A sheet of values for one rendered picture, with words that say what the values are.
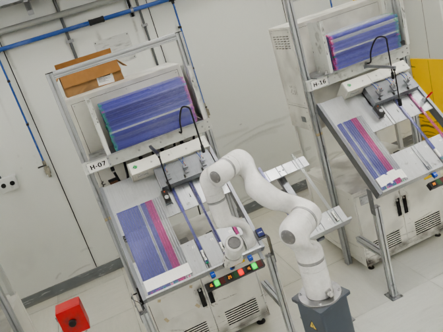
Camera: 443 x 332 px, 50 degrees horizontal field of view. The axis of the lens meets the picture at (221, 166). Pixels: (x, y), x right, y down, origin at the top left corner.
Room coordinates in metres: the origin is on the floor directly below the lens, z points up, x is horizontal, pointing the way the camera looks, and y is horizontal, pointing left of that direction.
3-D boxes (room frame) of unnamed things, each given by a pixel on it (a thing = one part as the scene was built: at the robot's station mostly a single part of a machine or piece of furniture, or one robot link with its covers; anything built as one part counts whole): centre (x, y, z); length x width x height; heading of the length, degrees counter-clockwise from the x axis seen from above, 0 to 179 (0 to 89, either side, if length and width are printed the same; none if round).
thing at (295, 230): (1.77, -0.23, 1.00); 0.19 x 0.12 x 0.24; 138
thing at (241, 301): (2.85, 0.40, 0.31); 0.70 x 0.65 x 0.62; 104
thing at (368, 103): (3.03, -1.07, 0.65); 1.01 x 0.73 x 1.29; 14
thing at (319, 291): (1.79, -0.25, 0.79); 0.19 x 0.19 x 0.18
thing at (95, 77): (3.01, 0.49, 1.82); 0.68 x 0.30 x 0.20; 104
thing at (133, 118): (2.75, 0.31, 1.52); 0.51 x 0.13 x 0.27; 104
